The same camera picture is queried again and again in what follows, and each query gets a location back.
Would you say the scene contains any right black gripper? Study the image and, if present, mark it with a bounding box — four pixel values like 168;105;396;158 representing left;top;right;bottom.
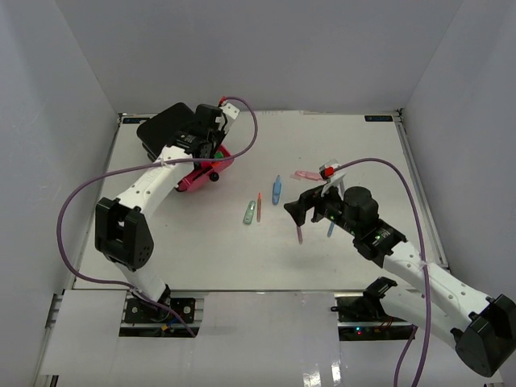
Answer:
284;179;360;238

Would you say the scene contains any blue slim highlighter pen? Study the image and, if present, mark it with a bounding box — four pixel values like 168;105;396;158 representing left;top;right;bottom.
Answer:
327;223;335;238

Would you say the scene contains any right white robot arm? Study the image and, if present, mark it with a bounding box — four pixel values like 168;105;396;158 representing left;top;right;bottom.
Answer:
284;185;515;377

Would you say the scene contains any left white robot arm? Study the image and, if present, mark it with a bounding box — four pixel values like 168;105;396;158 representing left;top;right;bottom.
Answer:
94;102;239;322

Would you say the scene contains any pink slim highlighter pen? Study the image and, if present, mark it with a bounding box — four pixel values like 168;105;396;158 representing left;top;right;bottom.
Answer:
296;226;303;245

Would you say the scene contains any blue translucent highlighter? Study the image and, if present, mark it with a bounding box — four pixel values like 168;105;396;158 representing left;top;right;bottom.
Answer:
272;175;281;206

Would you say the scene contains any pink translucent highlighter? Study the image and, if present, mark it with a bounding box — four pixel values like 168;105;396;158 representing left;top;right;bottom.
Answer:
290;170;323;181

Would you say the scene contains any orange slim highlighter pen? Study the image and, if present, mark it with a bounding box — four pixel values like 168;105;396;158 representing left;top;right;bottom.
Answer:
256;192;262;223

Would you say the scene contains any black drawer cabinet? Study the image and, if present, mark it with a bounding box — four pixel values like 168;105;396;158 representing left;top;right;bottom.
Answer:
136;102;194;161

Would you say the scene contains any green translucent highlighter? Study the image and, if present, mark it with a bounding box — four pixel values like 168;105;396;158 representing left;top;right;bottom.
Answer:
243;201;256;225

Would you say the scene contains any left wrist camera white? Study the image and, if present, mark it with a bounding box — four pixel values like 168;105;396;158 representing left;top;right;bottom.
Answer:
215;97;240;134

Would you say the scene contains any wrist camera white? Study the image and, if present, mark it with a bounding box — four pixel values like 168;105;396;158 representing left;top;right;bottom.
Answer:
319;159;346;197
215;97;240;134

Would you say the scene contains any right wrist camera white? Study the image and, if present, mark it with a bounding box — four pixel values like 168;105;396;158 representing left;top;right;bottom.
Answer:
319;159;346;197

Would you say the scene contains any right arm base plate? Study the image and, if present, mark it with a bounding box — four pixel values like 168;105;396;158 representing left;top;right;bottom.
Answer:
330;277;402;327

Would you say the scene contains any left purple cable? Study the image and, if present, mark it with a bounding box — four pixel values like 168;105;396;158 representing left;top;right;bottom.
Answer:
56;95;259;338

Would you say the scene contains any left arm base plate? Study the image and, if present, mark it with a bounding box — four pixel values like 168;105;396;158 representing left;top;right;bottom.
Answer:
123;298;197;324

